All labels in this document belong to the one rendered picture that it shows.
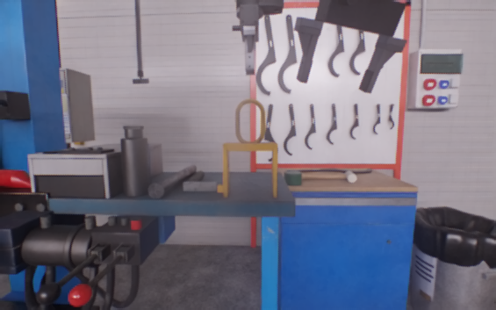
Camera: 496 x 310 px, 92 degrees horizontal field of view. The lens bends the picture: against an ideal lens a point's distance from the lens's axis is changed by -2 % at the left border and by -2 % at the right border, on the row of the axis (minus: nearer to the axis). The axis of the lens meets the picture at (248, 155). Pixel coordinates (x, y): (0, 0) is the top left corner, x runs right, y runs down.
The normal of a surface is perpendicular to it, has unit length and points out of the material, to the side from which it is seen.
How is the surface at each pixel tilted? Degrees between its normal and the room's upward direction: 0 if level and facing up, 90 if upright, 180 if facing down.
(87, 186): 90
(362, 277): 90
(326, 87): 90
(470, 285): 93
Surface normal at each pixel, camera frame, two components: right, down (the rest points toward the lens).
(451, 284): -0.63, 0.15
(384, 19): 0.12, 0.51
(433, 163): -0.04, 0.12
